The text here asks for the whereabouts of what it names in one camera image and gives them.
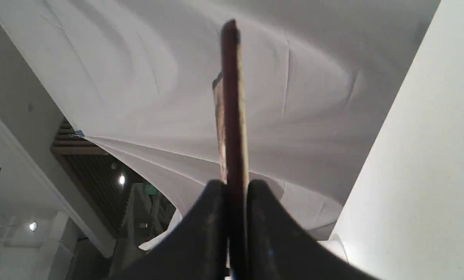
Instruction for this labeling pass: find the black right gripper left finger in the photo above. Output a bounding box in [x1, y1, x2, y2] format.
[111, 180, 227, 280]

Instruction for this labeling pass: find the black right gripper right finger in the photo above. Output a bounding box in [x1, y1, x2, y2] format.
[247, 180, 373, 280]

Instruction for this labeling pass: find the painted paper folding fan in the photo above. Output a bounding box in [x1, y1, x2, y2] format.
[219, 19, 249, 280]

